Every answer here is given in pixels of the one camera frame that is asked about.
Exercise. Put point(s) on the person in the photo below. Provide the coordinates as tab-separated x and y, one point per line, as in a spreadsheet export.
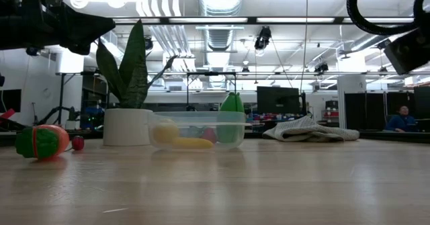
401	122

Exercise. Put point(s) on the grey dish cloth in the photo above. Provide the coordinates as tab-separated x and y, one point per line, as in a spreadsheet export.
309	131

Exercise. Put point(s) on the yellow toy banana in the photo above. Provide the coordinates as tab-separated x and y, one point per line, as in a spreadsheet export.
193	143

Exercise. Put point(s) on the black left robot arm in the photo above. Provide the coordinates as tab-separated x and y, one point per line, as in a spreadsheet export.
16	23

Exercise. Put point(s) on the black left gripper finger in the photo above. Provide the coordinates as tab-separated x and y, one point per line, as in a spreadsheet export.
97	29
89	17

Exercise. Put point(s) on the green snake plant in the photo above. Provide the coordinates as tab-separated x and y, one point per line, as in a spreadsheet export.
132	70

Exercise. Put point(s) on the green toy bell pepper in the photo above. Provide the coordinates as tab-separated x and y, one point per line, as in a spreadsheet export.
231	102

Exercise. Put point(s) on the small background potted plant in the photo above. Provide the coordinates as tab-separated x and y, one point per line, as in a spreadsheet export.
72	117

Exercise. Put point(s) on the black aluminium table frame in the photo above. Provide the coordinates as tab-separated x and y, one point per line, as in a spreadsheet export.
201	20

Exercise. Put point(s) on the red toy strawberry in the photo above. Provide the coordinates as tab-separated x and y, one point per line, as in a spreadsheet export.
209	136

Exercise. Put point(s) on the clear plastic tupperware container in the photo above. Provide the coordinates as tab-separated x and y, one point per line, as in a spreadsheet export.
198	117

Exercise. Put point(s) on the black computer monitor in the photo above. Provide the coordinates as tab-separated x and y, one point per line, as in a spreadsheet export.
277	100

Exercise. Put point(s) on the hanging black camera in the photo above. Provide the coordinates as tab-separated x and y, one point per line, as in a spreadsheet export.
262	38

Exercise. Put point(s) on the black partition panels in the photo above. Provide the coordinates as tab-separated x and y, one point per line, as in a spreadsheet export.
369	111

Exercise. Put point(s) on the orange and green toy carrot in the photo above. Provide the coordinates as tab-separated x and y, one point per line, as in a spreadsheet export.
42	142

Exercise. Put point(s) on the white plant pot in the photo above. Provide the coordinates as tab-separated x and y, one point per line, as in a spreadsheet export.
127	127

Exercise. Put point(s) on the black tripod stand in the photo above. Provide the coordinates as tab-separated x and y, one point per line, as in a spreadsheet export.
61	97

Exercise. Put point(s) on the yellow toy lemon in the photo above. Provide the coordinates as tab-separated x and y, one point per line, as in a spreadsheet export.
165	132

